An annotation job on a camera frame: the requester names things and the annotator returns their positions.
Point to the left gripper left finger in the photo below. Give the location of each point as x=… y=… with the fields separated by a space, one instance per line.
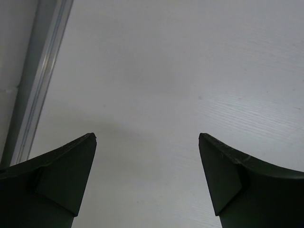
x=47 y=191

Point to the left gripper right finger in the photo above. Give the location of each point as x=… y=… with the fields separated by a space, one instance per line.
x=247 y=192

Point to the aluminium left side rail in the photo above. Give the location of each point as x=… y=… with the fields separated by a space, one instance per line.
x=47 y=31

